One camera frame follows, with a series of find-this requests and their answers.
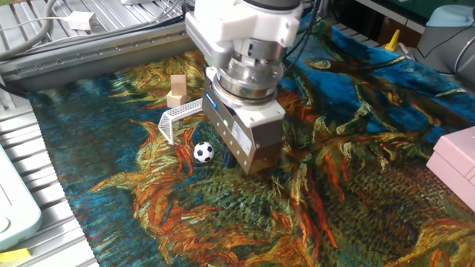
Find small black white soccer ball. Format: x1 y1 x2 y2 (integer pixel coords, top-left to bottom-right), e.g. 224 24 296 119
193 141 215 164

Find white power adapter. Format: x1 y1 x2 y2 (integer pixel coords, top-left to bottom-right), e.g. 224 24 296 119
63 10 96 31

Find small yellow tape piece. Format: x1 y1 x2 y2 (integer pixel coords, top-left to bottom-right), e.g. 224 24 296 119
0 247 33 263

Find grey aluminium rail beam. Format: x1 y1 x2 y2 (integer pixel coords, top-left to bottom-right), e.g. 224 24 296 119
0 14 197 92

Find thick grey hose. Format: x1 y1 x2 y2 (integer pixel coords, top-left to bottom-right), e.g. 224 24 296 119
0 0 59 63

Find black power cable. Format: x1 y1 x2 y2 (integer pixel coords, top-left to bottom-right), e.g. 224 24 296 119
99 0 189 36

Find small wooden block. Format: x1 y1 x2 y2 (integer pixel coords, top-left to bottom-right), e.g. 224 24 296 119
166 90 188 109
170 74 188 96

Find white mesh toy goal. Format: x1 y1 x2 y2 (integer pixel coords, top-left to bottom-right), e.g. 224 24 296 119
157 96 204 145

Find sunflower painting cloth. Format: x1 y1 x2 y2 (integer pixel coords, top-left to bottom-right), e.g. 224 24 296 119
27 16 475 267

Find thick black gripper cable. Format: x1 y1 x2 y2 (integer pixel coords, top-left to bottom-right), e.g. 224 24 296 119
282 0 323 72

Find silver block gripper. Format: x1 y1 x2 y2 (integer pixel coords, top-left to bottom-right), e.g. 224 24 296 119
202 66 286 175

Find white adapter cable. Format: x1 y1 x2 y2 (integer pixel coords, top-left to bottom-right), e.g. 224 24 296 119
0 16 66 33

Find white teach pendant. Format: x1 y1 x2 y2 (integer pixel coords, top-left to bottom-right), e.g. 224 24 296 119
0 144 42 252

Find small yellow plastic piece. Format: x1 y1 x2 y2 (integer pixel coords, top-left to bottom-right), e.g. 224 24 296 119
384 29 402 52

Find pink box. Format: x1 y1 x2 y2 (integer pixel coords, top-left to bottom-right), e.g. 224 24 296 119
425 125 475 212

